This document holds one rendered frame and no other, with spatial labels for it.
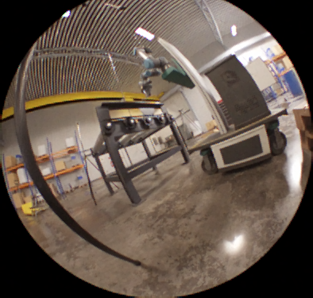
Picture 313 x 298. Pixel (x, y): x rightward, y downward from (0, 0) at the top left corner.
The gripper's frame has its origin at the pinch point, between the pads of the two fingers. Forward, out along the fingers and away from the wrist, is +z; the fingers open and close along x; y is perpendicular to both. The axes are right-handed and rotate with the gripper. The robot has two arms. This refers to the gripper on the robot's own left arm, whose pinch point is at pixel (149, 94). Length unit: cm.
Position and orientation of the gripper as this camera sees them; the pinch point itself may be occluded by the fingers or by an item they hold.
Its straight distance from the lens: 136.8
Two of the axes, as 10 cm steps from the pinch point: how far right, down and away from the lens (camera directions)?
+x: -7.1, 4.1, -5.8
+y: -6.6, -0.8, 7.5
